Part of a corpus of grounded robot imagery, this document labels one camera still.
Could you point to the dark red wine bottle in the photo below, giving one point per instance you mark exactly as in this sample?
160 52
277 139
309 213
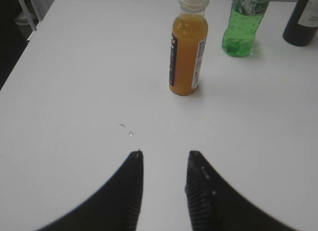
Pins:
303 23

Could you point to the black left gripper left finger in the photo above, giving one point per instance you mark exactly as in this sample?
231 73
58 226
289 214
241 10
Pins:
115 206

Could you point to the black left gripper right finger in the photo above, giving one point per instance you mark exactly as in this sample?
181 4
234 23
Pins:
214 205

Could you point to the orange juice bottle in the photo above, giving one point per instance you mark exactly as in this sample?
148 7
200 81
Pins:
188 40

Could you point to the green sprite bottle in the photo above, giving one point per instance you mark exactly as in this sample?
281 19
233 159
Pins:
244 21

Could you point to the white metal rack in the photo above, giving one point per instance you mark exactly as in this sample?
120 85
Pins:
33 12

